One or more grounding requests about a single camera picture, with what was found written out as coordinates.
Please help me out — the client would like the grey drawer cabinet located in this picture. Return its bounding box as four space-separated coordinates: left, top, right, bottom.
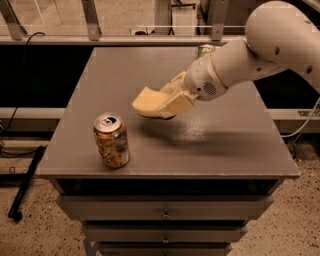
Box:
37 47 299 253

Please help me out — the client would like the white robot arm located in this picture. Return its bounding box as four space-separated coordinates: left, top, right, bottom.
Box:
156 1 320 119

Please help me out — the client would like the green chip bag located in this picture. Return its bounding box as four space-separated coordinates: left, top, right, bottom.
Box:
197 44 216 58

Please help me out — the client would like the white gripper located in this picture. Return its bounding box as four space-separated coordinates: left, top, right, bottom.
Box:
156 54 227 119

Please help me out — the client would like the black rod on floor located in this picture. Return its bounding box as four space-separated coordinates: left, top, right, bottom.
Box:
8 146 45 222

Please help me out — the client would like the bottom grey drawer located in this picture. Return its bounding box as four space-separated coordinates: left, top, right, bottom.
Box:
99 244 232 256

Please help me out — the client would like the yellow sponge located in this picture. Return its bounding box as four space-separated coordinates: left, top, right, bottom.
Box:
132 87 169 118

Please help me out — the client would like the middle grey drawer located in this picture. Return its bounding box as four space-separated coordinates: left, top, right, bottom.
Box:
84 225 248 243

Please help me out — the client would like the grey drawer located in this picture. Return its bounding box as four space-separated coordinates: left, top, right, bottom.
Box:
99 244 232 256
57 196 273 221
84 225 248 243

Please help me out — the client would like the metal window rail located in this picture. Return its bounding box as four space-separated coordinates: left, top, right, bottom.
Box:
0 35 244 47

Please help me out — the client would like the orange soda can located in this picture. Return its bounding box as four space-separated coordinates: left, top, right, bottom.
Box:
93 112 130 168

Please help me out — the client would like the top grey drawer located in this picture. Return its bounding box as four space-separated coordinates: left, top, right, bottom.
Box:
57 196 273 221

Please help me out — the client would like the black cable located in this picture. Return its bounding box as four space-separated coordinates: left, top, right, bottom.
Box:
0 31 47 159

